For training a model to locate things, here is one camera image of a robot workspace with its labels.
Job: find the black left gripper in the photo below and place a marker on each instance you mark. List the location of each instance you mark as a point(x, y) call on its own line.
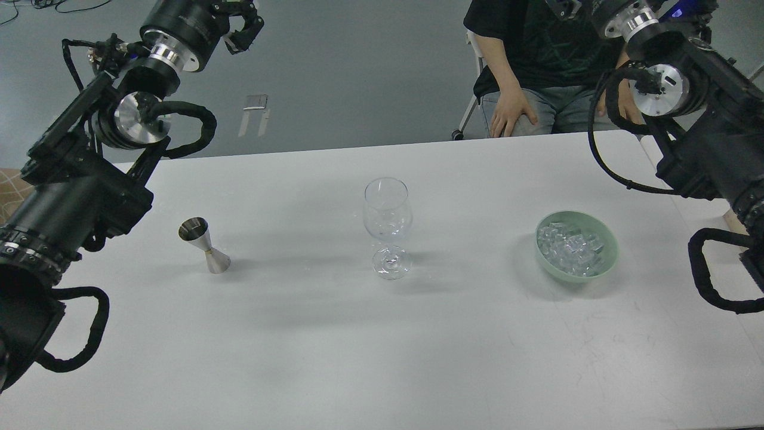
point(182, 35)

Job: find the steel double jigger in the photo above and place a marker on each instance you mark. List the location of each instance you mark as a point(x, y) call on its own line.
point(195, 231)

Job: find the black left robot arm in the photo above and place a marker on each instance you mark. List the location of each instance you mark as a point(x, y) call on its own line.
point(90, 168)

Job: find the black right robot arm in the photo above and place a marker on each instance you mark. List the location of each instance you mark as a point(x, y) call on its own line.
point(705, 116)

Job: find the clear wine glass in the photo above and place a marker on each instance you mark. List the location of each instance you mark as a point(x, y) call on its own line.
point(388, 217)

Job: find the pile of ice cubes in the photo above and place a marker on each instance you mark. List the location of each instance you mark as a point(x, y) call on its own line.
point(571, 249)

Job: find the person's right hand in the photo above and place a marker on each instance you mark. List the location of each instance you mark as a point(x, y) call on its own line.
point(511, 105)

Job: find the metal floor plate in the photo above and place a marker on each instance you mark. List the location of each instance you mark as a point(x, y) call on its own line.
point(255, 102)

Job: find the beige checkered sofa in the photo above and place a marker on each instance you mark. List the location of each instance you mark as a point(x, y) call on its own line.
point(14, 190)

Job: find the seated person in black shirt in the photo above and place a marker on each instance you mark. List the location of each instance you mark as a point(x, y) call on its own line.
point(557, 63)

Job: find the green bowl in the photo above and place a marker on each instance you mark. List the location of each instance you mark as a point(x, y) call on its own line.
point(585, 221)

